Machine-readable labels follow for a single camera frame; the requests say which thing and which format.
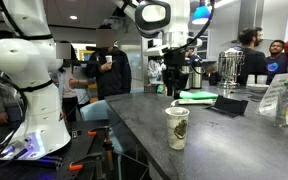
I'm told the white paper cup with crest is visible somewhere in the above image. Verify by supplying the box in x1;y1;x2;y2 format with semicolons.
164;106;191;151

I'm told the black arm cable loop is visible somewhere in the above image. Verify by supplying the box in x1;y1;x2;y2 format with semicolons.
170;0;216;54

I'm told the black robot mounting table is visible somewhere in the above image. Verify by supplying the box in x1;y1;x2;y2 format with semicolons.
0;119;122;180

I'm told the bearded man in black shirt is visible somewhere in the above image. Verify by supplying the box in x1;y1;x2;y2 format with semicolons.
235;26;269;87

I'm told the white flat booklet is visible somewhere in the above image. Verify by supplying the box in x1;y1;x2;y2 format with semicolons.
170;98;217;108

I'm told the clear plastic bottle green cap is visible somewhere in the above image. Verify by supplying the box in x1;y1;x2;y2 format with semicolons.
273;77;288;128

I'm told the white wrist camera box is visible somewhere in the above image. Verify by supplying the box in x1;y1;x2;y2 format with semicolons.
143;44;170;58

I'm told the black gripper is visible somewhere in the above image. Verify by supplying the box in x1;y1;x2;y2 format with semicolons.
162;49;187;100

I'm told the silver coffee urn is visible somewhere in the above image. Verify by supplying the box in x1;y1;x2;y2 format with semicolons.
216;48;246;90

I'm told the stack of white cups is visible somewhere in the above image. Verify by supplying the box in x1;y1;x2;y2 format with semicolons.
246;73;269;85

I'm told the clear acrylic sign stand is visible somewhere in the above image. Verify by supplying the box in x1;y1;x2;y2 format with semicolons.
255;72;288;118

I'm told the steel range hood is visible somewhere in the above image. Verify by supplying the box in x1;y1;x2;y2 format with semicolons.
221;0;274;47

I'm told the person in black hoodie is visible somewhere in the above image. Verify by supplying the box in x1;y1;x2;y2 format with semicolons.
84;27;133;101

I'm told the blue pendant lamp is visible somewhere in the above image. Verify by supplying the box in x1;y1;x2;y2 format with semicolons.
191;0;212;26

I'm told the woman in white top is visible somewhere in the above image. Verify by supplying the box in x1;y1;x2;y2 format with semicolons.
55;40;91;123

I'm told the light blue chair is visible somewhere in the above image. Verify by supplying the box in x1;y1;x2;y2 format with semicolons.
79;99;135;154

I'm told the steel thermos carafe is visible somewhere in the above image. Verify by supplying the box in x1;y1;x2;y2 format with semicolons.
183;54;204;91

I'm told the yellow picture frame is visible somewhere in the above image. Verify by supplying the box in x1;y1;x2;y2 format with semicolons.
77;48;96;62

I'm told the orange handled bar clamp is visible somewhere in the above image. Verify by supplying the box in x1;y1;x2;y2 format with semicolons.
86;125;116;172
68;151;106;180

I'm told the man in blue shirt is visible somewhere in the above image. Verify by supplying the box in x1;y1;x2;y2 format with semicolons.
265;39;288;85

